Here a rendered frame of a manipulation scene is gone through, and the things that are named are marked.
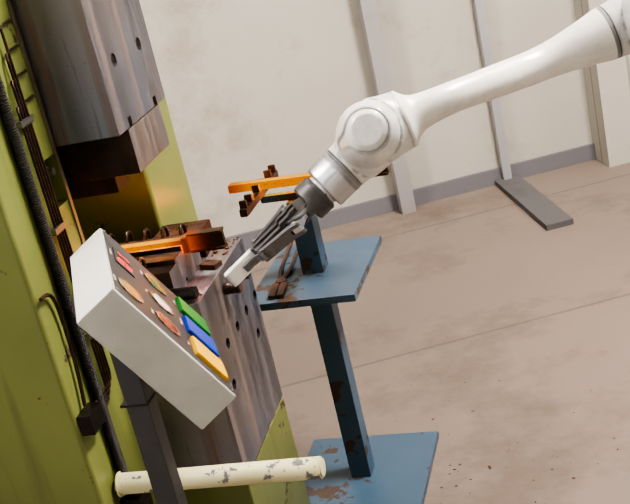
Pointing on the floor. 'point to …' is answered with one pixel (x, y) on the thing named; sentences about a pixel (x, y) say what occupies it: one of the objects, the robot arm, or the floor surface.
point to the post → (151, 436)
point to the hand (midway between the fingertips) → (243, 267)
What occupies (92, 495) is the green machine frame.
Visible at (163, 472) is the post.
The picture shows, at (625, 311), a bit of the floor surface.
